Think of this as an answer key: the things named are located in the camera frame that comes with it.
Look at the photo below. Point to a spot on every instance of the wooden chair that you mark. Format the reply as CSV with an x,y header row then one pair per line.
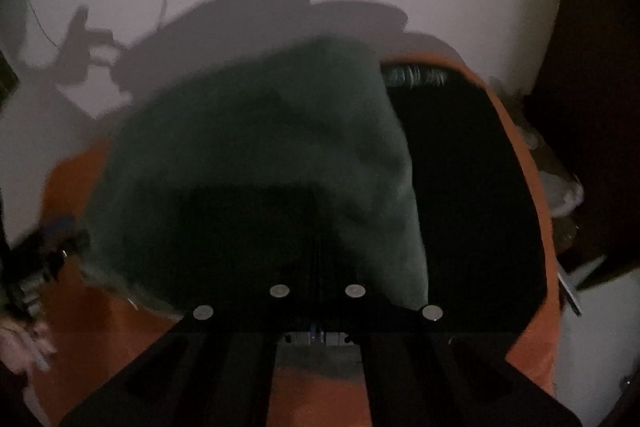
x,y
600,57

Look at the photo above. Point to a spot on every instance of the black folded clothes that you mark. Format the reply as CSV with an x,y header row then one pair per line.
x,y
465,207

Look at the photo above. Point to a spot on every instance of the white plastic bag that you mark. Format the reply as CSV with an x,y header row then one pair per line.
x,y
560,187

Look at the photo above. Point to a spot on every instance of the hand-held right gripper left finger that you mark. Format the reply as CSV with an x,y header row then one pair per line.
x,y
300,307

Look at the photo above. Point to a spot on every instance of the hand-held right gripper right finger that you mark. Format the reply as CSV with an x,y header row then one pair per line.
x,y
335,307

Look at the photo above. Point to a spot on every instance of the orange fleece blanket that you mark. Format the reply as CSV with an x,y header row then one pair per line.
x,y
110,347

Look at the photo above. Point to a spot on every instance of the green fleece pants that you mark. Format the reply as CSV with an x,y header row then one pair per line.
x,y
260,132

